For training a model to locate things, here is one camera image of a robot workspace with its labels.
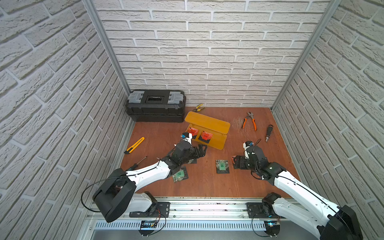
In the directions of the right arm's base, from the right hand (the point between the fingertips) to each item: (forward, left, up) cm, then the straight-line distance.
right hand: (240, 159), depth 84 cm
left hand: (+6, +21, +6) cm, 22 cm away
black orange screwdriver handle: (+23, -28, -7) cm, 37 cm away
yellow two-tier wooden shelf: (+19, +18, +5) cm, 27 cm away
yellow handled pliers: (+48, +23, -6) cm, 53 cm away
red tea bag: (+20, +18, -6) cm, 28 cm away
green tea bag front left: (-5, +34, -7) cm, 35 cm away
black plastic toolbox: (+39, +51, +9) cm, 65 cm away
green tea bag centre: (+4, +27, -7) cm, 28 cm away
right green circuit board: (-31, -10, -9) cm, 34 cm away
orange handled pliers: (+39, -19, -7) cm, 44 cm away
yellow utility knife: (+17, +66, -6) cm, 68 cm away
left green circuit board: (-27, +51, -10) cm, 59 cm away
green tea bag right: (-1, +10, -7) cm, 12 cm away
